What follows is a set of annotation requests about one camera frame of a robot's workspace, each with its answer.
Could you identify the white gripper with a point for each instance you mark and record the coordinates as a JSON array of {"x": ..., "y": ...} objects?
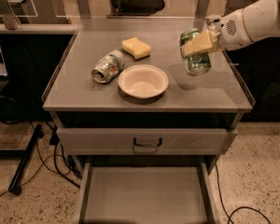
[{"x": 230, "y": 32}]

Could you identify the green crushed can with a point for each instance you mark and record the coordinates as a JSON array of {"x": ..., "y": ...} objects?
[{"x": 196, "y": 64}]

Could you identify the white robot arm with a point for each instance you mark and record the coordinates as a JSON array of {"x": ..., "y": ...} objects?
[{"x": 261, "y": 19}]

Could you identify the grey drawer cabinet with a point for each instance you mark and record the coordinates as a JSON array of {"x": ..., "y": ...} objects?
[{"x": 216, "y": 99}]

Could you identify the silver crushed can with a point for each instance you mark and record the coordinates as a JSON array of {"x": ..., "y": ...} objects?
[{"x": 108, "y": 67}]

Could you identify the grey top drawer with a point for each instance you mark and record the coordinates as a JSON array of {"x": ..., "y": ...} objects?
[{"x": 111, "y": 141}]

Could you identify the open grey middle drawer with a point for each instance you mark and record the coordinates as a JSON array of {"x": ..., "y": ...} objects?
[{"x": 146, "y": 190}]

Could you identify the yellow sponge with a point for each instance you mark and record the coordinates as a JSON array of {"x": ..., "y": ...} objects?
[{"x": 137, "y": 48}]

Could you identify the white paper bowl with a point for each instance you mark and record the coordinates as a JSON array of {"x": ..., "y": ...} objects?
[{"x": 143, "y": 81}]

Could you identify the grey background table left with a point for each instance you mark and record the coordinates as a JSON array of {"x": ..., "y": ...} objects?
[{"x": 34, "y": 11}]

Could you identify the black stand leg with wheel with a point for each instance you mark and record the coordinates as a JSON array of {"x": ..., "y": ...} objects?
[{"x": 15, "y": 186}]

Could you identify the black drawer handle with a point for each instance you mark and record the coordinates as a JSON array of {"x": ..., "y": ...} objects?
[{"x": 158, "y": 143}]

